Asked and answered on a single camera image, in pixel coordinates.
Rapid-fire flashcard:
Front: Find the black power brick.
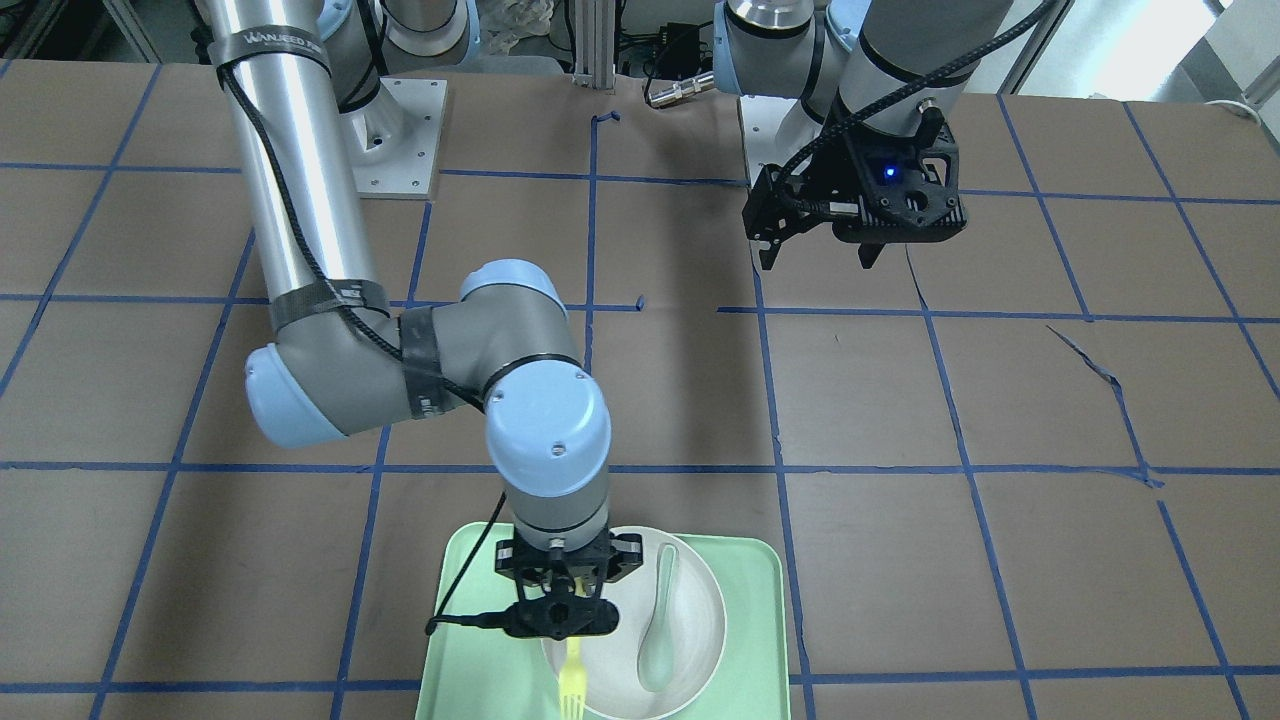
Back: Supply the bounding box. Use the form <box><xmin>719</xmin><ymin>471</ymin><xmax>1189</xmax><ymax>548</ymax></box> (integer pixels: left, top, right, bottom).
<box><xmin>653</xmin><ymin>22</ymin><xmax>701</xmax><ymax>79</ymax></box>

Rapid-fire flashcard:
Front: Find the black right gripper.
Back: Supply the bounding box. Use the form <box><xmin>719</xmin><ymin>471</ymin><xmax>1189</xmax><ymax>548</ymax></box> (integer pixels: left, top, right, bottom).
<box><xmin>495</xmin><ymin>530</ymin><xmax>644</xmax><ymax>592</ymax></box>

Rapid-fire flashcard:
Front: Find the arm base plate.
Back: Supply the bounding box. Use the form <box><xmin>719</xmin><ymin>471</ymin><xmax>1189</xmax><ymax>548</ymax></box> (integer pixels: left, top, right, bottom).
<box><xmin>339</xmin><ymin>78</ymin><xmax>448</xmax><ymax>200</ymax></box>
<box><xmin>739</xmin><ymin>95</ymin><xmax>809</xmax><ymax>184</ymax></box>

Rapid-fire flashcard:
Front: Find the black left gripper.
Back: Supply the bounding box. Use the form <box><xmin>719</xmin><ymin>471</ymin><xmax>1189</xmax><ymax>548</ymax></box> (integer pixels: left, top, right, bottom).
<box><xmin>742</xmin><ymin>160</ymin><xmax>886</xmax><ymax>272</ymax></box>

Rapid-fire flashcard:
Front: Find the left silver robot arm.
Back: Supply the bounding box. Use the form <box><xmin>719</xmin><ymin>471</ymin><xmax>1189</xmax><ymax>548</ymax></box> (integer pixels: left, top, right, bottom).
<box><xmin>713</xmin><ymin>1</ymin><xmax>1011</xmax><ymax>272</ymax></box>

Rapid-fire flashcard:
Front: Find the yellow plastic fork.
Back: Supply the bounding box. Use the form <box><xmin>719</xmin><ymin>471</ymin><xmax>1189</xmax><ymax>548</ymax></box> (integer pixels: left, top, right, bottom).
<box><xmin>557</xmin><ymin>635</ymin><xmax>588</xmax><ymax>720</ymax></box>

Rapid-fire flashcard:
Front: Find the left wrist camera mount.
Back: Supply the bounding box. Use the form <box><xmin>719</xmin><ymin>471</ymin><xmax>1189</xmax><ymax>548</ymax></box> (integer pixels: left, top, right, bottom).
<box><xmin>826</xmin><ymin>100</ymin><xmax>968</xmax><ymax>246</ymax></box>

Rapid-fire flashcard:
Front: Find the aluminium frame post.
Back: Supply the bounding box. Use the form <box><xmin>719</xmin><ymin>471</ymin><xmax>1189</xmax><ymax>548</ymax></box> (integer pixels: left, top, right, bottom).
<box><xmin>570</xmin><ymin>1</ymin><xmax>620</xmax><ymax>94</ymax></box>

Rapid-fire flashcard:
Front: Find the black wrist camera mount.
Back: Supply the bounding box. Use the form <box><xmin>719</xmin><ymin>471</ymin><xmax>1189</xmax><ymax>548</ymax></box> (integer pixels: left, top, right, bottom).
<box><xmin>500</xmin><ymin>592</ymin><xmax>620</xmax><ymax>641</ymax></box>

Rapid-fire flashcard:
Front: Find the pale green plastic spoon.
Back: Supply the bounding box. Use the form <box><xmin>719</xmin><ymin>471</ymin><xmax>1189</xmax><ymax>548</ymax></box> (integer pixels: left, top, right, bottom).
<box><xmin>637</xmin><ymin>543</ymin><xmax>678</xmax><ymax>694</ymax></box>

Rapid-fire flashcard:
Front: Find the silver cable connector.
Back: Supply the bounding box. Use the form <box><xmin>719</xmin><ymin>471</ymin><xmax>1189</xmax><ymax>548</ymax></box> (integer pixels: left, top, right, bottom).
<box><xmin>643</xmin><ymin>70</ymin><xmax>716</xmax><ymax>110</ymax></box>

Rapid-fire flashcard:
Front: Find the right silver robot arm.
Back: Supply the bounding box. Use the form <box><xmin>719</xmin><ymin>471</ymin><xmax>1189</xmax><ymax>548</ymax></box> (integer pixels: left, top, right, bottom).
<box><xmin>196</xmin><ymin>1</ymin><xmax>643</xmax><ymax>592</ymax></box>

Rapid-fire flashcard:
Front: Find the mint green tray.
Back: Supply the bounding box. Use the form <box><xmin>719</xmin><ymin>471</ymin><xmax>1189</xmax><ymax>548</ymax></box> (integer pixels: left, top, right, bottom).
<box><xmin>416</xmin><ymin>534</ymin><xmax>791</xmax><ymax>719</ymax></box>

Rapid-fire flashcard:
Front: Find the white round plate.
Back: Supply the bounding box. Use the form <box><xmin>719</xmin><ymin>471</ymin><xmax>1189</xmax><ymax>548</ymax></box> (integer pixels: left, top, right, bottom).
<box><xmin>581</xmin><ymin>525</ymin><xmax>727</xmax><ymax>719</ymax></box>

